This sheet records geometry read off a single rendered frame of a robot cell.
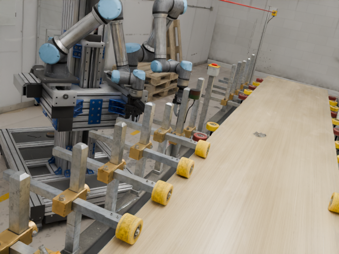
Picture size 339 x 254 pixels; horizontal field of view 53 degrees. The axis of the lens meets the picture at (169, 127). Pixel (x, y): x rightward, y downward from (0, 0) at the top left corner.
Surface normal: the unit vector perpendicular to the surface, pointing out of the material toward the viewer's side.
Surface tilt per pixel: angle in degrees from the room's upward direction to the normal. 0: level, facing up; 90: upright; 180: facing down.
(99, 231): 0
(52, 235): 0
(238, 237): 0
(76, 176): 90
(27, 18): 90
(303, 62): 90
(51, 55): 95
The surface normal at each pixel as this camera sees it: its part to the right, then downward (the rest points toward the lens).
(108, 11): 0.15, 0.29
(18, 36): 0.88, 0.30
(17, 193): -0.38, 0.27
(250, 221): 0.17, -0.92
